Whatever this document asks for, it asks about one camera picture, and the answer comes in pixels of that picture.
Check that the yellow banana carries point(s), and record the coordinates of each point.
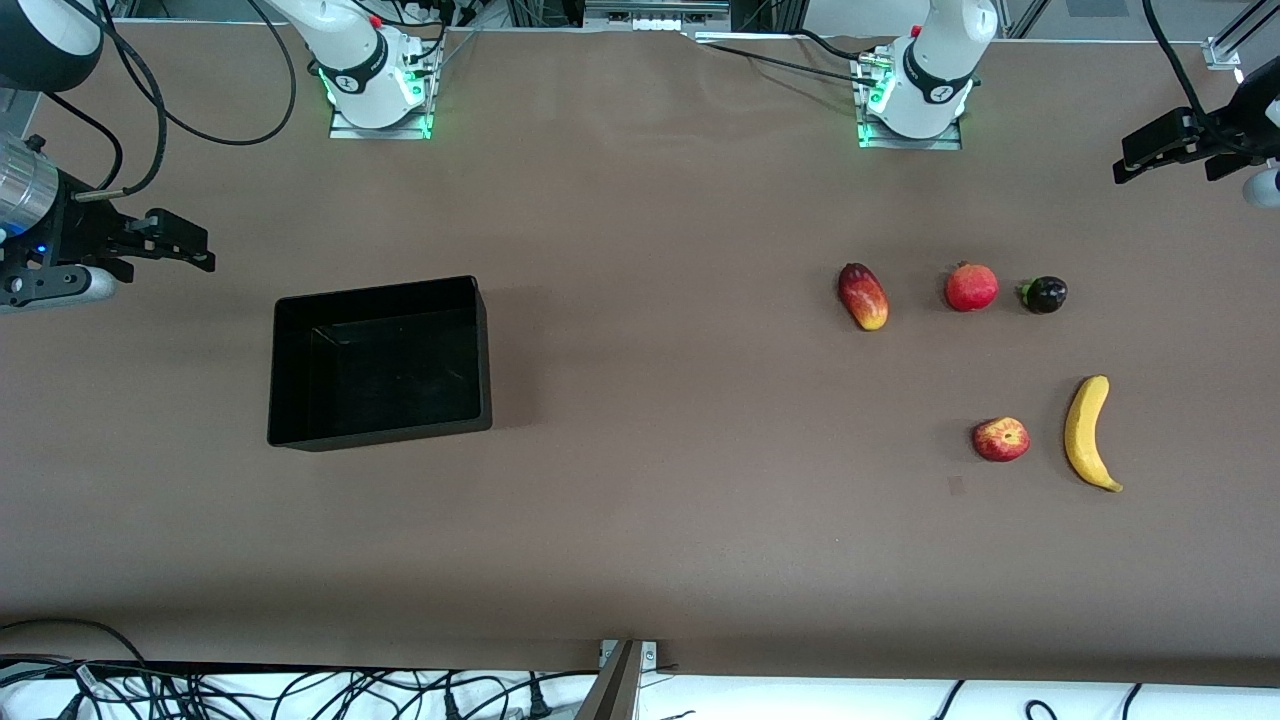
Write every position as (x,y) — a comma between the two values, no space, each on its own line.
(1082,435)

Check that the aluminium frame rail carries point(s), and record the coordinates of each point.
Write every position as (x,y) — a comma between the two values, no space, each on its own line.
(655,10)

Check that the black plastic box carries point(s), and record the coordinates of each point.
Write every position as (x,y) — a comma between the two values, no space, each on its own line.
(380,370)

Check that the red apple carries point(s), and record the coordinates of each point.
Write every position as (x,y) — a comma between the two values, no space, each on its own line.
(1001,440)

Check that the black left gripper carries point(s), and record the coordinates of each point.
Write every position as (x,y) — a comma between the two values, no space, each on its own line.
(1226,134)

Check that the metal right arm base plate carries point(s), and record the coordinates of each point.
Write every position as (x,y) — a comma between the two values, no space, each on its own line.
(380,131)

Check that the red pomegranate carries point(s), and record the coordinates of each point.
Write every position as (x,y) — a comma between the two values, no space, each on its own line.
(971,288)

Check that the aluminium corner profile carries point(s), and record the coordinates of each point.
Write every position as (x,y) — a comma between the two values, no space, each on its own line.
(1222,52)

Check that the aluminium post with bracket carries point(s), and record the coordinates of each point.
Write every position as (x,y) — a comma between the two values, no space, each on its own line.
(612,690)

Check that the dark purple mangosteen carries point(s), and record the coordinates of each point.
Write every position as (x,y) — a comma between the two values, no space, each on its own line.
(1045,295)

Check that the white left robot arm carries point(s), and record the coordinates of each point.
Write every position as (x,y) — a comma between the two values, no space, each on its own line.
(935,70)

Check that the red yellow mango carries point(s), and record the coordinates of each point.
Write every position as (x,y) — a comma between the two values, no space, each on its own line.
(863,297)

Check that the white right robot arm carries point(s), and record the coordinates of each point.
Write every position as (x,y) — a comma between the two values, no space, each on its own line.
(352,55)

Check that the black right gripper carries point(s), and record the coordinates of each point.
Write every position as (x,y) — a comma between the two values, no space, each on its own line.
(80,232)

